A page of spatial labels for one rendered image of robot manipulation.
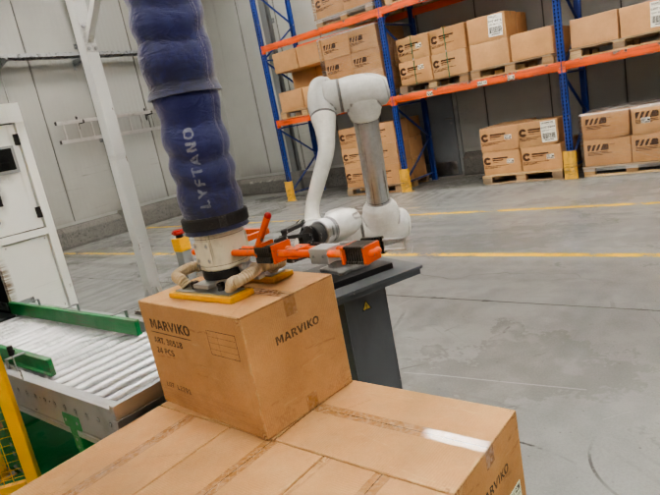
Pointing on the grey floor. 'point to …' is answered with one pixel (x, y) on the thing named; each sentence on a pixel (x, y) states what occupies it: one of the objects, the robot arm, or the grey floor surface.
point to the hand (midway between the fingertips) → (277, 250)
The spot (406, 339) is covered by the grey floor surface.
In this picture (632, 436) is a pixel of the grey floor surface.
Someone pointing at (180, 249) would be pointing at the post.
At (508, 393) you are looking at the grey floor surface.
